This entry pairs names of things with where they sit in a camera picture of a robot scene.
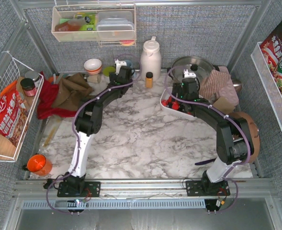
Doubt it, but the white plastic storage basket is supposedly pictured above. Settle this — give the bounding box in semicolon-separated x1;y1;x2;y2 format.
159;87;197;121

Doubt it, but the tan cardboard sheet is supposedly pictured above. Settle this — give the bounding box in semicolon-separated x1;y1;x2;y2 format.
213;97;235;114

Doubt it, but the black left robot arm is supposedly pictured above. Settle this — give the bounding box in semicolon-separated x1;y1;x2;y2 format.
57;66;134;197

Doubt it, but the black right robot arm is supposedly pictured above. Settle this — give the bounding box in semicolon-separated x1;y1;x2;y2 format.
171;78;260;194

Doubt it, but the blue mug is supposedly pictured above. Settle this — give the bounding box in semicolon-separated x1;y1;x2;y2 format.
124;59;134;69

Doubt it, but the green lidded white cup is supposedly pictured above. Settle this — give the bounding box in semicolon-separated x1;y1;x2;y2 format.
102;66;116;77

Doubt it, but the pink striped towel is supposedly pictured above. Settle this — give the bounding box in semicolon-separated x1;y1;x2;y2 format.
199;70;231;100

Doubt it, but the orange spice bottle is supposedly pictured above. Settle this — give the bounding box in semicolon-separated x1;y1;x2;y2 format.
145;72;153;88

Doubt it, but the steel pot with glass lid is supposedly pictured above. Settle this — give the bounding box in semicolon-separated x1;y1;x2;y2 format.
168;56;219;86

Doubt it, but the small beige pepper jar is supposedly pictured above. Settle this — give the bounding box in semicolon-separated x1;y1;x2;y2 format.
87;74;101;84

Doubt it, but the white thermos jug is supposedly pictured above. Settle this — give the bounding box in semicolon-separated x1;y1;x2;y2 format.
140;36;162;81

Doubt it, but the white striped bowl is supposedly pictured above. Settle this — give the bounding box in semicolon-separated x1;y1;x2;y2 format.
83;58;102;74

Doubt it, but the pink silicone mould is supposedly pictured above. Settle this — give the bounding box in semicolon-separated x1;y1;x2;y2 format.
212;67;239;106

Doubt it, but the steel ladle bowl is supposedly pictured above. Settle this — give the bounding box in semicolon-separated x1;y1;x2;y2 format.
232;79;243;93

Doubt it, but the clear plastic food container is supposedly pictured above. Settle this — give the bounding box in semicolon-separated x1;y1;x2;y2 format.
96;11;135;41

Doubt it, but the brown cloth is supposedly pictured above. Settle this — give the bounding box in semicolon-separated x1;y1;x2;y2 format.
51;72;94;112

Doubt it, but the green drink bottle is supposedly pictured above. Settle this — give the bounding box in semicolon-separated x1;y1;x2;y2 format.
74;12;97;31

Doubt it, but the round wooden board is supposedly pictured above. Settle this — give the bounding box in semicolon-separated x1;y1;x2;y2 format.
232;112;260;163

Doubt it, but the red cloth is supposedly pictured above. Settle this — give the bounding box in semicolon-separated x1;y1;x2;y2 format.
37;80;77;120

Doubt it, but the silver lidded jar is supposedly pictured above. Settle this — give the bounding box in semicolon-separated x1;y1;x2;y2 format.
25;70;41;88

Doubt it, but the dark lidded sauce jar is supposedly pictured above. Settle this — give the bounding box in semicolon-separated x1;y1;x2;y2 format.
20;78;37;97

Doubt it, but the red snack bag left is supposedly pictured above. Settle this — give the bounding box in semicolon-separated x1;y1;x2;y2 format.
0;80;27;147

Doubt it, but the orange ball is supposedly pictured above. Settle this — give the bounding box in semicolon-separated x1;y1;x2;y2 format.
26;154;52;176

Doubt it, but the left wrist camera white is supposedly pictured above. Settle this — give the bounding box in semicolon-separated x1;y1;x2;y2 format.
114;59;127;74

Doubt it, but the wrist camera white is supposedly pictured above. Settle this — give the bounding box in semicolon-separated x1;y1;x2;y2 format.
114;59;127;74
183;69;197;79

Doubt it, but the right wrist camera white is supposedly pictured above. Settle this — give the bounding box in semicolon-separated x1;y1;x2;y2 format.
183;69;197;79

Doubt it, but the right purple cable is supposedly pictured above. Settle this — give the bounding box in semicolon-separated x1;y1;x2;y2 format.
165;66;251;214

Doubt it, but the purple cable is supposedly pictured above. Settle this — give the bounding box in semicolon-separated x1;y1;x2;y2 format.
165;66;251;214
46;54;142;214

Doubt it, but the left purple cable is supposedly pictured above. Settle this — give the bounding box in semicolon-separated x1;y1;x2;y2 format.
46;54;142;214

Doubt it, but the clear wall shelf bin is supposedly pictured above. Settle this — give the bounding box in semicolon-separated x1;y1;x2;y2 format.
51;4;136;46

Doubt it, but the purple spatula handle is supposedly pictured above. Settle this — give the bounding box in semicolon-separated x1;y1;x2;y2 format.
195;158;216;166

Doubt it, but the white wire basket right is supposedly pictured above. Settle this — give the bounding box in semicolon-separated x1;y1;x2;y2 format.
250;42;282;132

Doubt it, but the white wire basket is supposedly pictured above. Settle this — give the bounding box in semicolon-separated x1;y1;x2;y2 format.
0;51;44;162
250;42;282;132

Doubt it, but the white wire basket left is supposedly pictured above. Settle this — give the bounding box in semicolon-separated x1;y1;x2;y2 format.
0;51;44;162

